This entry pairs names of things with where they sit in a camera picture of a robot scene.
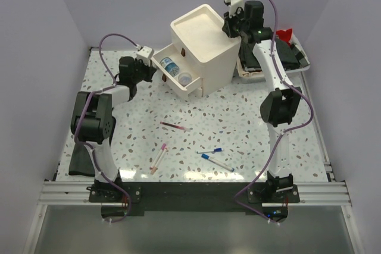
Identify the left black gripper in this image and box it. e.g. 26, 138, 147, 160
132, 58, 157, 84

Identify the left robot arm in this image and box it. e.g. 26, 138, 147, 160
70, 55, 156, 202

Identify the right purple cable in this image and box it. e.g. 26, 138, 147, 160
229, 0, 315, 216

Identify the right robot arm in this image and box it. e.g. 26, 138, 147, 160
222, 0, 301, 202

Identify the blue patterned round jar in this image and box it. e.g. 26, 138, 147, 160
160, 57, 180, 77

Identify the black mat with blue trim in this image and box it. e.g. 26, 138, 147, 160
68, 143, 95, 177

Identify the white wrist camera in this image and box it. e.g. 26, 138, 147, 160
224, 0, 245, 18
136, 46, 154, 66

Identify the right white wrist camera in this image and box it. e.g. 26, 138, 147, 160
224, 0, 245, 18

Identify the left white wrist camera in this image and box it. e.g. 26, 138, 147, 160
136, 46, 154, 66

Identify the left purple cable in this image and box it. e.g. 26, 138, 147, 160
73, 33, 142, 222

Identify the clear purple round jar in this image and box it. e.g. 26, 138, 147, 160
178, 72, 192, 86

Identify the aluminium rail frame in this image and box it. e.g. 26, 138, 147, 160
23, 46, 366, 254

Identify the long blue marker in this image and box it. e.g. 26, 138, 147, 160
201, 153, 235, 173

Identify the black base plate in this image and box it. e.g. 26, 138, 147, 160
87, 181, 301, 222

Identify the purple cable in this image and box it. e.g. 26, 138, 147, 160
229, 0, 315, 216
73, 33, 142, 222

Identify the red cloth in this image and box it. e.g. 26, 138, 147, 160
276, 28, 293, 43

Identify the dark green folded cloth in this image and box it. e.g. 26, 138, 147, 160
239, 38, 299, 72

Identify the cream drawer cabinet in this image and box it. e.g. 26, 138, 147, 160
170, 4, 241, 96

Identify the white tray of cloths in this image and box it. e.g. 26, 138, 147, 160
236, 29, 311, 83

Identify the cream bottom drawer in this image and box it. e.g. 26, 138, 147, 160
152, 44, 202, 100

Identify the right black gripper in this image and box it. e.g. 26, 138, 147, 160
221, 8, 247, 40

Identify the short blue marker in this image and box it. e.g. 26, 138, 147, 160
196, 148, 223, 154

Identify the dark red pen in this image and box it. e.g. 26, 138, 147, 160
160, 121, 192, 132

